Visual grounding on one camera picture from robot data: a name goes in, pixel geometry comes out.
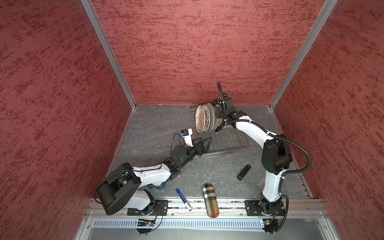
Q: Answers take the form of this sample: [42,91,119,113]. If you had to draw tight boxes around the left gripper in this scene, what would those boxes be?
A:
[177,136,212,168]

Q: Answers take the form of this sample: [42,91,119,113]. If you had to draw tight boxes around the dark rimmed cream plate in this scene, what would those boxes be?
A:
[212,100,230,132]

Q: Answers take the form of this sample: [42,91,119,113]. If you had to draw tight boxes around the white grey line plate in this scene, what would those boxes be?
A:
[207,103,217,132]

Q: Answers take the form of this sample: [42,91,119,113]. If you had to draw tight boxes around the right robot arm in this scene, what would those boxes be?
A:
[216,97,292,216]

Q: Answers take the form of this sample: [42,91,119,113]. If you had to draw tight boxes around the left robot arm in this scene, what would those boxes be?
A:
[95,137,212,216]

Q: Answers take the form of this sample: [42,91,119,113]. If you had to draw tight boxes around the orange sunburst plate front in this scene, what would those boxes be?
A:
[195,105,205,134]

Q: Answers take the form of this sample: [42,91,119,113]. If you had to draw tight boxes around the black usb stick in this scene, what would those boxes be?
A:
[237,165,251,181]

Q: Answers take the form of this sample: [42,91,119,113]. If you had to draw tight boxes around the plaid glasses case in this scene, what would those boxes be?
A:
[203,183,220,218]

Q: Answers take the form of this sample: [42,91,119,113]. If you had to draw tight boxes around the teal alarm clock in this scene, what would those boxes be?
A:
[148,182,166,190]

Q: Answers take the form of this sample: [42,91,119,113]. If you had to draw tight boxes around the blue marker pen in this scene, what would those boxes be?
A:
[176,189,193,211]

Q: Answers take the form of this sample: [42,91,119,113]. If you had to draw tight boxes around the left corner aluminium profile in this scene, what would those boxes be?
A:
[81,0,137,111]

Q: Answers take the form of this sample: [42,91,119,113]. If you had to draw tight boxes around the corner aluminium profile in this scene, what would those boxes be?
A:
[269,0,338,111]
[81,0,137,111]

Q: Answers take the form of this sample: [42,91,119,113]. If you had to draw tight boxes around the right corner aluminium profile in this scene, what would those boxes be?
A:
[269,0,338,111]

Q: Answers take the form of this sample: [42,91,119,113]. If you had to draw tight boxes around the metal wire dish rack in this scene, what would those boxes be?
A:
[190,105,250,159]

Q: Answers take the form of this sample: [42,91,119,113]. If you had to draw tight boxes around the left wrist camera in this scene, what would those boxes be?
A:
[180,129,193,147]

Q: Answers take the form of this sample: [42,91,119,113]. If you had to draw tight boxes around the aluminium front rail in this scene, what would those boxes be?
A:
[85,197,330,219]

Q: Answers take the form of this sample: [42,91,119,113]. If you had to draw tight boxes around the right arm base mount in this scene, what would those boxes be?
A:
[245,200,286,217]

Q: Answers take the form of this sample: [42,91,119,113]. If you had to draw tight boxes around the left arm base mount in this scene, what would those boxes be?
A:
[127,200,169,217]

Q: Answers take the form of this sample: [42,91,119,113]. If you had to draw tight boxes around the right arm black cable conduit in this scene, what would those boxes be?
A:
[217,80,312,235]

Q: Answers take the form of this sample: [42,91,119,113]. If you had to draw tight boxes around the white perforated cable duct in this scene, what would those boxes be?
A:
[92,218,264,232]

